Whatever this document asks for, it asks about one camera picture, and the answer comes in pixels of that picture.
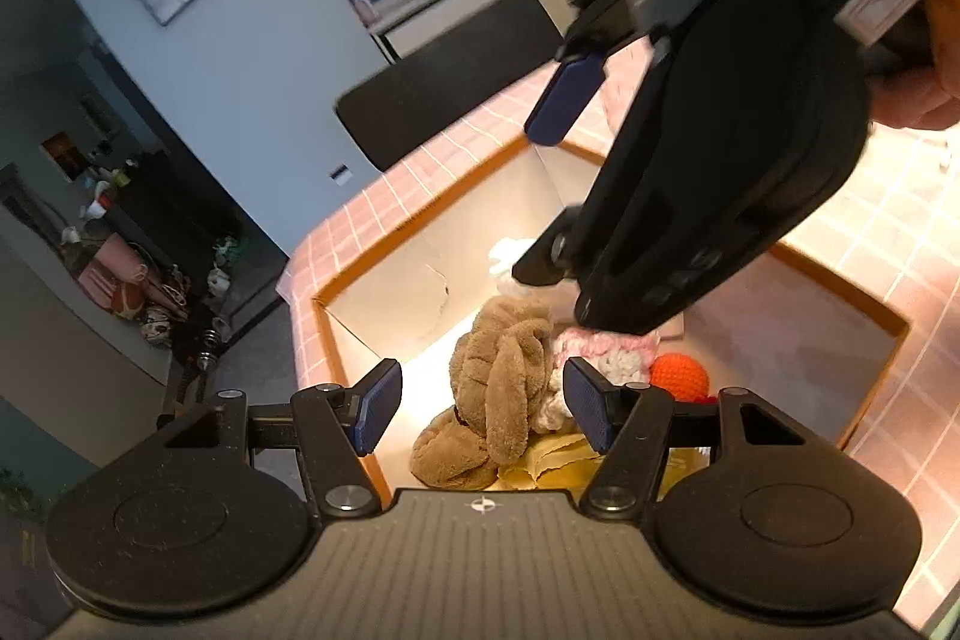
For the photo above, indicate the orange cardboard box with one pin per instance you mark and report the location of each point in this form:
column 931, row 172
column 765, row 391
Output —
column 397, row 302

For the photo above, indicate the pink hanging bags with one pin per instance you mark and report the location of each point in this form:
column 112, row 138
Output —
column 120, row 280

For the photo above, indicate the yellow cloth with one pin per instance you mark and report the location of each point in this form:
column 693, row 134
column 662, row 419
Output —
column 555, row 452

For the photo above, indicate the pink bottle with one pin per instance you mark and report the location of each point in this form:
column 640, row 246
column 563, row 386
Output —
column 364, row 8

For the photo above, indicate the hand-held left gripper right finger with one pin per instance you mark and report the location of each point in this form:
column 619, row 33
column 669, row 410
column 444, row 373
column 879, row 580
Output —
column 589, row 400

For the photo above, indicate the dark cabinet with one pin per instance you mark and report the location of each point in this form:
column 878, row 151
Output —
column 180, row 212

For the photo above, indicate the orange crochet ball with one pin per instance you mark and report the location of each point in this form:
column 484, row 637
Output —
column 679, row 377

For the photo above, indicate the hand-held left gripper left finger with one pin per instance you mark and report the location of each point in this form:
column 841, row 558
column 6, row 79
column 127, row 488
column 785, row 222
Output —
column 379, row 404

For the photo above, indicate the pink white knit toy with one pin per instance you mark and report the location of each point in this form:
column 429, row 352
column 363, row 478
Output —
column 622, row 355

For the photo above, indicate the dark framed picture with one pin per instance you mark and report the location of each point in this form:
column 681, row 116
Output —
column 61, row 155

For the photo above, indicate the white tissue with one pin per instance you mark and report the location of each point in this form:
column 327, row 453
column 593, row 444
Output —
column 506, row 254

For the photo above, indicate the person's right hand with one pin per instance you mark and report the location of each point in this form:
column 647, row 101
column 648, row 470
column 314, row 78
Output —
column 930, row 93

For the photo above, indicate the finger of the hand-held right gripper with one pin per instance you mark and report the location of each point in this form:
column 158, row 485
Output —
column 564, row 100
column 544, row 257

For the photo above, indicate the white vanity cabinet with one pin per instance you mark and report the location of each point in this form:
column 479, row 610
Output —
column 442, row 14

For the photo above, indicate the black chair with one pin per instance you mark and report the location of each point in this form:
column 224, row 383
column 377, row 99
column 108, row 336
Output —
column 450, row 78

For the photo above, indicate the brown plush toy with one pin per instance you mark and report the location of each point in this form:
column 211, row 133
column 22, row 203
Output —
column 502, row 347

